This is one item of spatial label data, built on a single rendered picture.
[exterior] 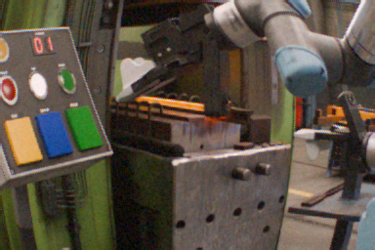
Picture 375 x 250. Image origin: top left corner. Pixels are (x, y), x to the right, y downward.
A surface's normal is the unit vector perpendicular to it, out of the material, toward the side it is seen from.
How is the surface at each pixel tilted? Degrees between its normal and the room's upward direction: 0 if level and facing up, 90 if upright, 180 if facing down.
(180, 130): 90
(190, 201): 90
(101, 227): 90
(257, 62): 90
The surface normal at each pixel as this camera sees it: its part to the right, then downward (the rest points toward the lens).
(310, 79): 0.16, 0.83
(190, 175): 0.63, 0.11
